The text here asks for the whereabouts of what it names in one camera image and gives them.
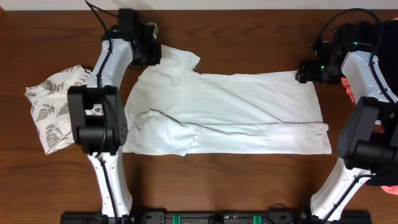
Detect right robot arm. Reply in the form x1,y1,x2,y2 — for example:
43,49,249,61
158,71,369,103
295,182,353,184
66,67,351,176
295,20,397,223

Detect fern print fabric bag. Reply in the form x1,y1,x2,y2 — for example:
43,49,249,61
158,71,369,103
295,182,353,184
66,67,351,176
25,65,91,154

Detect white t-shirt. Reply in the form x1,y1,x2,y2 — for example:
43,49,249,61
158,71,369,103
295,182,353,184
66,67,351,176
123,46,331,156

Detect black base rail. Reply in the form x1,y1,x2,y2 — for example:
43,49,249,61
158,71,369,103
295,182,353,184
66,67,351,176
60,210,373,224

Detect black garment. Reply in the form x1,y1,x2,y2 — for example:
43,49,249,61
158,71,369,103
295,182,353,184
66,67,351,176
333,20,397,103

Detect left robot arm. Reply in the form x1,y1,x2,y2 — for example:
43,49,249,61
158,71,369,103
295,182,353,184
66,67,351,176
61,8,162,223

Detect pink garment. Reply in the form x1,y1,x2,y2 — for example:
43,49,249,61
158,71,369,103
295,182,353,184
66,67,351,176
341,78,356,103

